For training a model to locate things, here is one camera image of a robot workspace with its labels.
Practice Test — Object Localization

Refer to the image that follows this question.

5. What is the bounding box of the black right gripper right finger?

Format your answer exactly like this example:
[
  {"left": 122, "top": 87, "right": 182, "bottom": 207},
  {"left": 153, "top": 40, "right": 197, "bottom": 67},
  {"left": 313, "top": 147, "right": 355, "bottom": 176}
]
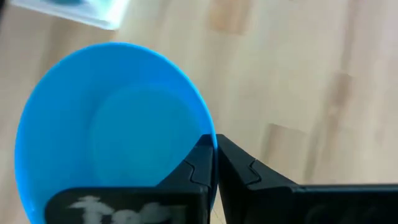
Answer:
[{"left": 216, "top": 134, "right": 398, "bottom": 224}]

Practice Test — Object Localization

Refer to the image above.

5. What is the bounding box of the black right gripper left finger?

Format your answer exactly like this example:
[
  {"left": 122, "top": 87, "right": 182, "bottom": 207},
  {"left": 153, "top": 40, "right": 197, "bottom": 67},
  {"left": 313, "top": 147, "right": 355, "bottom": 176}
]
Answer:
[{"left": 44, "top": 133, "right": 215, "bottom": 224}]

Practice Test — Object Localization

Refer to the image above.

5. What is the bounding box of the white wire rack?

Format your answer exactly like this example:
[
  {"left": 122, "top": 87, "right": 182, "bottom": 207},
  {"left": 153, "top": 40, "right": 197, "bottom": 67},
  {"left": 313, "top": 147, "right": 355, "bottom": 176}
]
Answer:
[{"left": 9, "top": 0, "right": 131, "bottom": 31}]

